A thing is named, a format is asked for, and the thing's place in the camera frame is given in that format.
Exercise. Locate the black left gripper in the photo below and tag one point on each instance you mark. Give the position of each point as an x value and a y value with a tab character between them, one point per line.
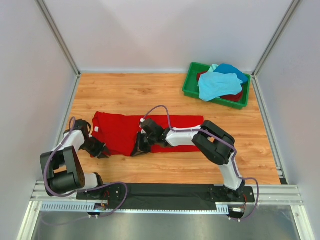
101	147

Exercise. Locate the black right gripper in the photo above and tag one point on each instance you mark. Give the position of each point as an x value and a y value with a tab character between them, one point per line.
139	148

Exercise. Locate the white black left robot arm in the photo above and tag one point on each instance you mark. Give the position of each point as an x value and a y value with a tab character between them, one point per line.
62	172

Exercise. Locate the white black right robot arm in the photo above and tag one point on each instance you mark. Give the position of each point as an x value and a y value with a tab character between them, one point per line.
214	143

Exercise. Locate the green plastic bin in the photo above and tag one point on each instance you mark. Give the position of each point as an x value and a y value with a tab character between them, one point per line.
190	87

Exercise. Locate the light blue t shirt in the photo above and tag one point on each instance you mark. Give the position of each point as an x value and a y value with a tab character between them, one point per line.
221	82

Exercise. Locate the dark red t shirt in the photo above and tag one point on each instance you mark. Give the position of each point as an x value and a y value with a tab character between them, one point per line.
214	85

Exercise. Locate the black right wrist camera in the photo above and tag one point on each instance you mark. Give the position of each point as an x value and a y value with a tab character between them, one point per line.
151	127

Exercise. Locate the grey slotted cable duct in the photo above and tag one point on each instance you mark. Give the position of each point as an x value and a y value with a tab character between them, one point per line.
91	207

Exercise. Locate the left aluminium corner post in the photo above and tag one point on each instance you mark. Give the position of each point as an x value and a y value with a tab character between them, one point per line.
58	36

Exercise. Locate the aluminium corner post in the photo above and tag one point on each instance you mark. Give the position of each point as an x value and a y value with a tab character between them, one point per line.
58	36
294	4

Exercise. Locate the right aluminium corner post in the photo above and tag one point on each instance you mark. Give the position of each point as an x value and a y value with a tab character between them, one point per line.
294	4

